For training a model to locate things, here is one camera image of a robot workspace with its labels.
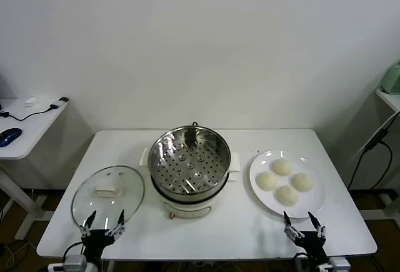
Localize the green appliance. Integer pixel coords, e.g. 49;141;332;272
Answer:
381;61;400;95

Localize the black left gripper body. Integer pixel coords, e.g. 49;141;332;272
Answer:
81;229;114;262

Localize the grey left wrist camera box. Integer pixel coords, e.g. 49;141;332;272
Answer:
64;254;88;268

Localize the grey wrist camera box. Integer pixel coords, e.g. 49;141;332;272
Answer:
64;254;88;268
329;258;351;272

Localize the stainless steel steamer pot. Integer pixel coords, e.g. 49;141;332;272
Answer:
138;147;242;221

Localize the white round plate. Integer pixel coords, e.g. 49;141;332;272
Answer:
249;149;326;219

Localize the white steamed baozi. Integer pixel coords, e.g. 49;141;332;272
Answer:
271;158;293;177
274;185;300;207
291;173;314;192
256;171;278;191

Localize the pale floor cable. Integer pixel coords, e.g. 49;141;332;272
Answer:
0;242;37;266

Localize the glass lid with cream handle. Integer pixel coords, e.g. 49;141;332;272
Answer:
71;165;146;234

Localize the white hanging cable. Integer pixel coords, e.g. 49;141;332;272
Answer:
351;114;396;161

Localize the white side desk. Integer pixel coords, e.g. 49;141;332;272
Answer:
0;97;69;241

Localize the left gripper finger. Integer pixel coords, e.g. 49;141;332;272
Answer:
106;209;126;240
79;211;97;238

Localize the white desk with green appliance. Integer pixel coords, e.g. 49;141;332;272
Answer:
375;87;400;113

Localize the black desk cable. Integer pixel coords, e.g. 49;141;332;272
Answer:
0;104;59;122

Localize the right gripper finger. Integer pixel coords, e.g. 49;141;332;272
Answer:
307;211;326;240
282;211;301;239

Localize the black adapter cable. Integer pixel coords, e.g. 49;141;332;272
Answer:
347;140;393;191

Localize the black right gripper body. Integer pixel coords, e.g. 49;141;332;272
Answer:
295;231;329;265

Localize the stainless steel steamer basket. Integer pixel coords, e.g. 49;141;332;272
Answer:
147;126;233;203

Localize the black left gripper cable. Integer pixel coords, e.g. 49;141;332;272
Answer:
63;242;84;262

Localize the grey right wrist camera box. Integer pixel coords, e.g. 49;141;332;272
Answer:
329;258;351;272

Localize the blue computer mouse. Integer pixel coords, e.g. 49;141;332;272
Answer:
0;128;23;147

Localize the black power adapter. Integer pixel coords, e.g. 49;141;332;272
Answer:
364;128;390;152

